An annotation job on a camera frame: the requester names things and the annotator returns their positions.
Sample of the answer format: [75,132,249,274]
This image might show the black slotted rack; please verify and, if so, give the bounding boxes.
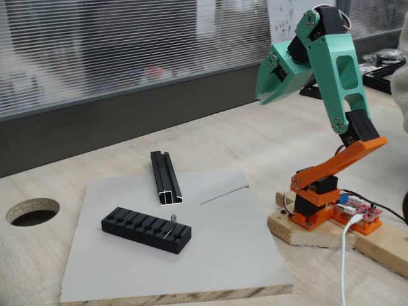
[101,207,192,255]

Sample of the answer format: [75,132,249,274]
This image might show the black folding stand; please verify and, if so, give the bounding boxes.
[299,81,324,100]

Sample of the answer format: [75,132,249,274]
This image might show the white printed paper sheet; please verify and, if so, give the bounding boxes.
[267,0,319,42]

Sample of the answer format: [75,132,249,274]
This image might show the person in white fleece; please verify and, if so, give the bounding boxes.
[390,18,408,224]

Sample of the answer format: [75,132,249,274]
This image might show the red controller board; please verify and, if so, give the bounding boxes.
[333,191,382,222]

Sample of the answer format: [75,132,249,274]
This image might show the wooden base block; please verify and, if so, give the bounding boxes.
[266,191,358,250]

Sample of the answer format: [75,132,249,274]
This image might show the grey board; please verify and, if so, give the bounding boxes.
[59,170,294,303]

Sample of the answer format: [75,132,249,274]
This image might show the wooden base plank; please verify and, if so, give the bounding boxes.
[350,219,408,278]

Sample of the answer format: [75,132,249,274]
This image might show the black rectangular frame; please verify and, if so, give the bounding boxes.
[362,62,407,95]

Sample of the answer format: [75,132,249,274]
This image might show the black cable bundle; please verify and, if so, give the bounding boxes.
[362,48,408,68]

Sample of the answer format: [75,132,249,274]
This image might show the black aluminium profile rail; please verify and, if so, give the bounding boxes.
[150,151,185,207]

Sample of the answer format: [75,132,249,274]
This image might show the black power cable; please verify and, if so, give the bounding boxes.
[340,189,408,221]

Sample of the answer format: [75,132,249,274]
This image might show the white usb cable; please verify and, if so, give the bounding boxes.
[340,214,363,306]

